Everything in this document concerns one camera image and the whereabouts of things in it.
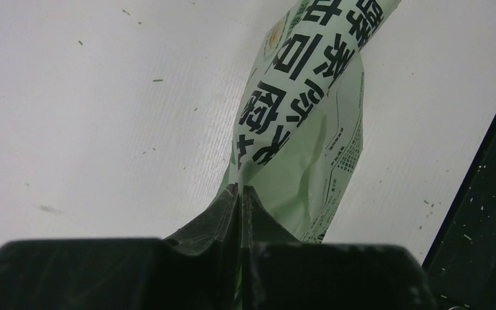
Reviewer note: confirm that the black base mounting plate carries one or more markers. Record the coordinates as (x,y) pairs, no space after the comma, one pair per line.
(461,263)

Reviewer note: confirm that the green cat litter bag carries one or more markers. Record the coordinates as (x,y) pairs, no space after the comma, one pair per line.
(298,131)

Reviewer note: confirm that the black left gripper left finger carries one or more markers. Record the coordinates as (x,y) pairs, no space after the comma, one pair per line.
(194,268)

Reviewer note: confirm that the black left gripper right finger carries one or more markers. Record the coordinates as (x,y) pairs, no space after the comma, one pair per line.
(280,272)

